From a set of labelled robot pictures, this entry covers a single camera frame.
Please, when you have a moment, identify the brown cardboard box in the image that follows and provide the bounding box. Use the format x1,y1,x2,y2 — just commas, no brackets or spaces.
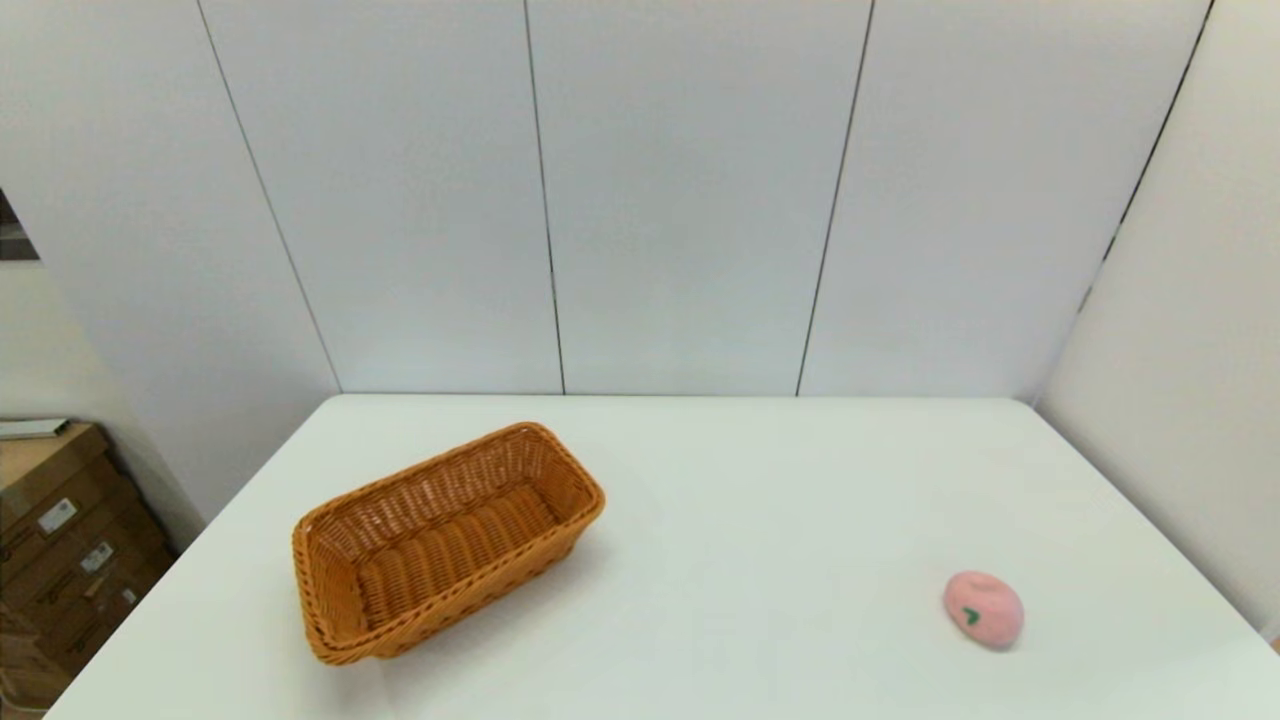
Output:
0,422,131,549
0,560,183,709
0,497,173,613

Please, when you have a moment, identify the orange woven wicker basket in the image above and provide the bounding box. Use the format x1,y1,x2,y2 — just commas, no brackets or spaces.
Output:
291,421,607,667

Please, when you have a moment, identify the pink plush peach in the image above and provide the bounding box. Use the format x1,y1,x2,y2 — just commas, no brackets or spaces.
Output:
942,570,1026,652

